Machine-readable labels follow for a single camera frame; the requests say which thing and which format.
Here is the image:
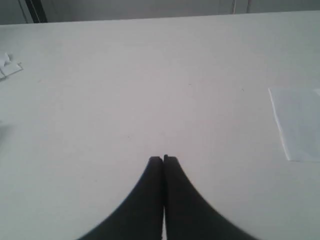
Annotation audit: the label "dark vertical post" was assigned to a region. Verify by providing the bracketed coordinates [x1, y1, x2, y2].
[25, 0, 48, 24]

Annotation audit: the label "white paper sheet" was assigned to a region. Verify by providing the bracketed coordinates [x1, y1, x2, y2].
[268, 87, 320, 163]

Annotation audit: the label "white paper scraps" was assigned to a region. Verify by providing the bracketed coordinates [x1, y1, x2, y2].
[0, 52, 23, 80]

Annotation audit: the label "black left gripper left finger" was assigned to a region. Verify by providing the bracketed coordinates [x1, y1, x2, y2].
[80, 156, 164, 240]

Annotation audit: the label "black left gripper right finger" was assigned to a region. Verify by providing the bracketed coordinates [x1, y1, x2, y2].
[163, 155, 253, 240]

